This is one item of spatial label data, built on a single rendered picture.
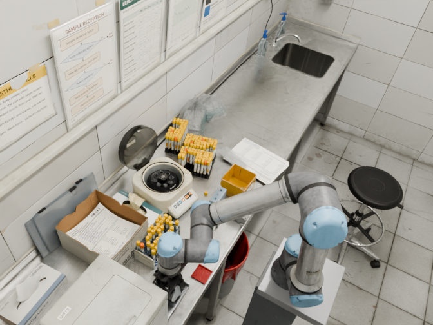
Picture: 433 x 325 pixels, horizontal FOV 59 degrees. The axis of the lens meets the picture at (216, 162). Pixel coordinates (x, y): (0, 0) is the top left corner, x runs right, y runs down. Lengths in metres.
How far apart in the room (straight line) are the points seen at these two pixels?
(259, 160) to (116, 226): 0.86
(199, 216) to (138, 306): 0.33
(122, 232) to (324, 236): 0.92
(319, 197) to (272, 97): 1.59
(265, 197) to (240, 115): 1.27
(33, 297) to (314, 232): 1.06
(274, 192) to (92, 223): 0.87
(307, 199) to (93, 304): 0.72
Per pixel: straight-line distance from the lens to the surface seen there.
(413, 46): 3.54
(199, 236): 1.24
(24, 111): 1.39
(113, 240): 1.71
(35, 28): 1.33
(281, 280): 1.63
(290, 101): 2.64
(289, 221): 3.04
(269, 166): 2.10
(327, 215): 1.08
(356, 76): 3.72
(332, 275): 1.76
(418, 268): 3.22
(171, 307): 1.57
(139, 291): 1.31
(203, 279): 1.67
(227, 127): 2.32
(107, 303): 1.31
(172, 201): 1.79
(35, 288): 1.66
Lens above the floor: 2.35
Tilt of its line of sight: 45 degrees down
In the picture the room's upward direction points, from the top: 8 degrees clockwise
